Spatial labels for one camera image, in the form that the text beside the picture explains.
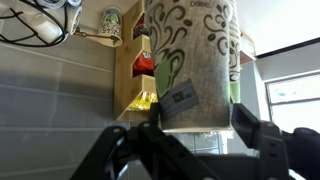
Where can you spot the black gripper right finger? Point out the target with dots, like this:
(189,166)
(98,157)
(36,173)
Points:
(266,143)

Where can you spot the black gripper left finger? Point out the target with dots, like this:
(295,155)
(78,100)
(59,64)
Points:
(160,153)

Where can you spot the patterned paper cup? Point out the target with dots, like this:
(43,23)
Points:
(193,66)
(110,25)

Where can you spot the wooden tea bag organizer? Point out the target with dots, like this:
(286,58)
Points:
(128,86)

